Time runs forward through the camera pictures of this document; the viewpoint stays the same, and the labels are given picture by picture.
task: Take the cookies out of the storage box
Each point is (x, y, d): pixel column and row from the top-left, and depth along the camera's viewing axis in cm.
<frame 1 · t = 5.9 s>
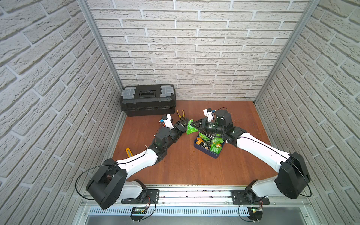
left hand: (191, 119, 75), fingers open
right hand: (192, 124, 75), fingers closed
black plastic toolbox: (147, 100, 100), point 16 cm above the table
dark blue storage box: (210, 144, 93), point 3 cm above the table
green cookie packet: (190, 128, 76), point 24 cm above the table
green packet in box: (216, 146, 91), point 4 cm above the table

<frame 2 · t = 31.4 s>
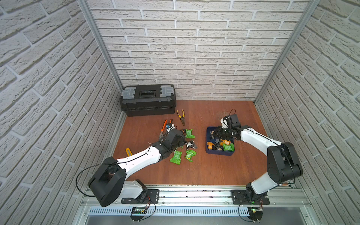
left hand: (184, 135, 85), fingers open
right hand: (215, 133, 92), fingers closed
green cookie packet: (176, 158, 89), on the table
green cookie packet 2: (189, 154, 89), point 2 cm above the table
black silver cookie packet: (191, 144, 94), point 2 cm above the table
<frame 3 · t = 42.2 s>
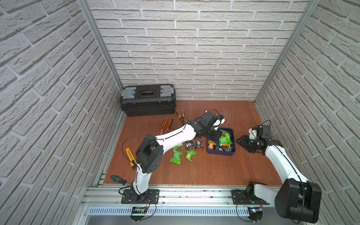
left hand: (223, 135, 80), fingers closed
right hand: (240, 142, 85), fingers open
green packet in box: (225, 140, 83), point 14 cm above the table
green handled screwdriver: (117, 179, 79), point 2 cm above the table
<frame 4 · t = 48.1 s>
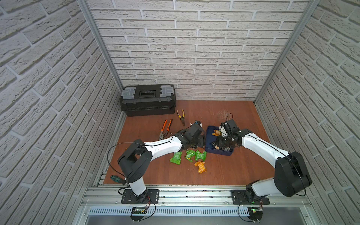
left hand: (205, 137, 86), fingers open
right hand: (221, 142, 89), fingers open
green cookie packet 3: (199, 155, 89), point 2 cm above the table
orange cookie packet: (201, 166, 85), point 2 cm above the table
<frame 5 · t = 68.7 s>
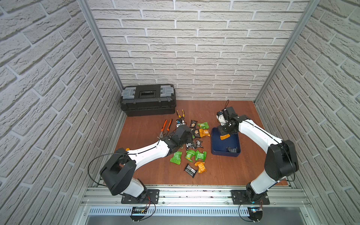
left hand: (192, 132, 85), fingers open
right hand: (224, 130, 90), fingers open
black flat snack packet: (190, 170, 83), point 2 cm above the table
green cookie packet 4: (203, 125, 105), point 2 cm above the table
